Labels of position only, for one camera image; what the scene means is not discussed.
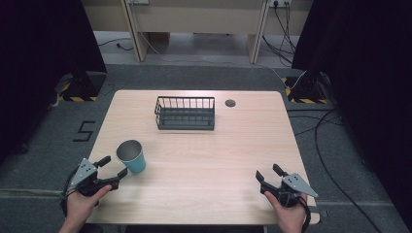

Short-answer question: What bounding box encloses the black hanging cable bundle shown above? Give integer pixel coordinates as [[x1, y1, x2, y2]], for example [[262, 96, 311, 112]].
[[261, 2, 297, 67]]

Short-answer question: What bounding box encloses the black stand base striped tape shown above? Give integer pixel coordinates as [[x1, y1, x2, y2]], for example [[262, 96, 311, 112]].
[[53, 71, 109, 103], [281, 70, 332, 105]]

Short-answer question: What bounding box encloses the teal metal cup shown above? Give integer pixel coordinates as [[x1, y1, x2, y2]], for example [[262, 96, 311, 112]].
[[116, 139, 147, 175]]

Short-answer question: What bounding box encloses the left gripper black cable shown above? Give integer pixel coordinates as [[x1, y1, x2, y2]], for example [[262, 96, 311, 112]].
[[59, 174, 81, 218]]

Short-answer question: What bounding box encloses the dark curtain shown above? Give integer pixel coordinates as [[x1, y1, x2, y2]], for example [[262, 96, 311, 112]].
[[0, 0, 109, 164], [291, 0, 412, 224]]

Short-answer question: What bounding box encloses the person's left hand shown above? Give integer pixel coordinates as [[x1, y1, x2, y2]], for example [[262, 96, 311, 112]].
[[65, 184, 113, 227]]

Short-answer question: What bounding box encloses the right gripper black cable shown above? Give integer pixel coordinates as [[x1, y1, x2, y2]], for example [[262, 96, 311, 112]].
[[298, 195, 313, 233]]

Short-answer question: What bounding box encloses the beige desk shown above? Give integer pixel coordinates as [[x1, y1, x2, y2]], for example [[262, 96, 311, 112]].
[[81, 0, 315, 64]]

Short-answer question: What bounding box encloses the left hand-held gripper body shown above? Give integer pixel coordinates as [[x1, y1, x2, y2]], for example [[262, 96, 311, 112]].
[[69, 157, 120, 198]]

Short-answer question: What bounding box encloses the black wire basket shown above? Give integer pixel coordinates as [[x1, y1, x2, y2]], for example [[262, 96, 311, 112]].
[[154, 95, 217, 131]]

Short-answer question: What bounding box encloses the person's right hand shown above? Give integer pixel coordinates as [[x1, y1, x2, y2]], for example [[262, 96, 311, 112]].
[[263, 190, 309, 231]]

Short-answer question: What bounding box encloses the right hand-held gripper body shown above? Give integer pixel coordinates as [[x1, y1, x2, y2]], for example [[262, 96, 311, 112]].
[[258, 172, 320, 209]]

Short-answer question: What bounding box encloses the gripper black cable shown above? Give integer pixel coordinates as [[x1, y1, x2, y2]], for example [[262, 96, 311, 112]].
[[59, 174, 81, 218], [298, 195, 313, 233]]

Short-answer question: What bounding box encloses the short black floor cable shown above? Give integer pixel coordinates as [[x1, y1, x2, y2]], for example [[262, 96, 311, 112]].
[[97, 37, 134, 51]]

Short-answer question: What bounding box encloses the long black floor cable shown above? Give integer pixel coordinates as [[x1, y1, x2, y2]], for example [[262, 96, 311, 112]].
[[313, 109, 385, 233]]

